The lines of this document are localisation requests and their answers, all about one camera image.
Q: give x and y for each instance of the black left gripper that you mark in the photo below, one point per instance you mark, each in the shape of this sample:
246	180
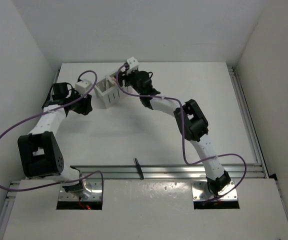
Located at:
85	107

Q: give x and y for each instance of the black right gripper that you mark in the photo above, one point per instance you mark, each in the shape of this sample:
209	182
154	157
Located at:
125	77

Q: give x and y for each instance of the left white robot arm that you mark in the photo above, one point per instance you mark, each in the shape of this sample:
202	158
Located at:
40	154

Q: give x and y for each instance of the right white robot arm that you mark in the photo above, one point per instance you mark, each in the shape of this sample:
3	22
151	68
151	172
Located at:
191	122

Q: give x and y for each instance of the white slotted organizer box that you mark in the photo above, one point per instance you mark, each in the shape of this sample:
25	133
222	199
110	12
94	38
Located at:
108	92

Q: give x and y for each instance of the white front cover board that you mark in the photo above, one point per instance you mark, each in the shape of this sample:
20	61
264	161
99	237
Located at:
148	210

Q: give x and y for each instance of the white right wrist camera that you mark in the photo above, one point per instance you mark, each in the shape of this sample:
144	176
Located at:
132	64

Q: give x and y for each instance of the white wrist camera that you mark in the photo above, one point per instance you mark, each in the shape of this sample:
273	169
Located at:
83	86
132	64

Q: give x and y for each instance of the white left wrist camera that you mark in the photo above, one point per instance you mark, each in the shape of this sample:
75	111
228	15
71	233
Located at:
83	86

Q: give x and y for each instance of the black clip on rail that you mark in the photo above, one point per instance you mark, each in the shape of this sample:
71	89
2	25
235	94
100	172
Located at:
138	169

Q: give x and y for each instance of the left metal arm base plate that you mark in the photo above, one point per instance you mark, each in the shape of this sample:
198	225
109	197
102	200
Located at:
88	190

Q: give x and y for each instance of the aluminium table edge rail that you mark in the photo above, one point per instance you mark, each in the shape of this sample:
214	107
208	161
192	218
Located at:
129	172

